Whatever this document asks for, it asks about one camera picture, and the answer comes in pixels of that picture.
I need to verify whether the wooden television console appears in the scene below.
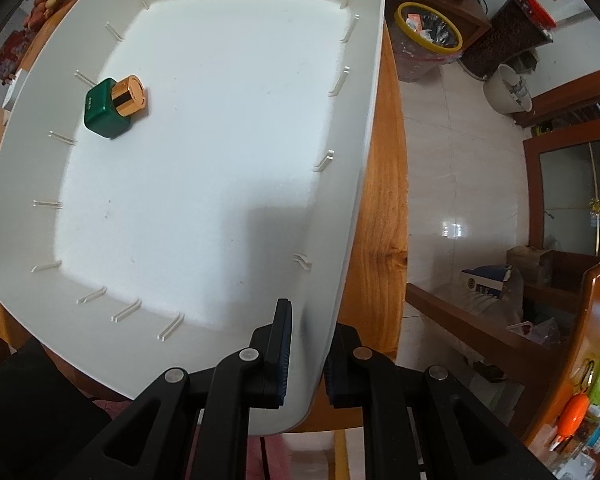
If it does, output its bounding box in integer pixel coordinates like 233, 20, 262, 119
386, 0, 492, 51

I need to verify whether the white plastic bag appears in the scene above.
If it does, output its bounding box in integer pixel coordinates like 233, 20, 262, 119
450, 265, 526, 341

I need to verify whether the trash bin with yellow rim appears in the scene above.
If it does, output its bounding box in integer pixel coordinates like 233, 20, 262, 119
393, 2, 464, 83

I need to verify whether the dark woven basket red lid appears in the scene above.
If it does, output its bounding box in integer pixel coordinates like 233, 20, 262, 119
462, 0, 556, 81

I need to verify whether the orange hanging pouch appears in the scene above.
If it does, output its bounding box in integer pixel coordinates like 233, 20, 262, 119
550, 392, 591, 448

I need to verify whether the red patterned tin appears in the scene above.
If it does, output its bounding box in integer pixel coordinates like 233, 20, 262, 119
0, 30, 31, 83

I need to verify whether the white bucket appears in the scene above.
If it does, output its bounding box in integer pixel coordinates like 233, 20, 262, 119
482, 63, 536, 117

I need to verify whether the brown cardboard box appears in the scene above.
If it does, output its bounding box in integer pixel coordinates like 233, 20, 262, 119
506, 246, 556, 281

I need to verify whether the white plastic storage box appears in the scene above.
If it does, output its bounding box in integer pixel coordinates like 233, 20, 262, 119
0, 0, 389, 436

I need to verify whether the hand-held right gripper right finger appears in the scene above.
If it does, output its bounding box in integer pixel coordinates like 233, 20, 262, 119
325, 324, 557, 480

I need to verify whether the green bottle with gold cap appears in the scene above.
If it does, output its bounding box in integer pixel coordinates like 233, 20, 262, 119
82, 74, 148, 140

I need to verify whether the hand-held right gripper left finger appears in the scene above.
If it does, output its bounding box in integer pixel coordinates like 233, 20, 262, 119
41, 298, 294, 480

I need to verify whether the wooden chair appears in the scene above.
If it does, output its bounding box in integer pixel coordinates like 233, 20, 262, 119
405, 255, 600, 461

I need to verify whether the pile of fruit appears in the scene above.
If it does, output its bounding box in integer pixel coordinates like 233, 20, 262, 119
22, 0, 63, 31

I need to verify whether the blue and white box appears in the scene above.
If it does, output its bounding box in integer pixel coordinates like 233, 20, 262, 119
460, 263, 513, 298

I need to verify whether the wooden cabinet with glass door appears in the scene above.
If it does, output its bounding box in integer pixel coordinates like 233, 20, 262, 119
510, 62, 600, 261

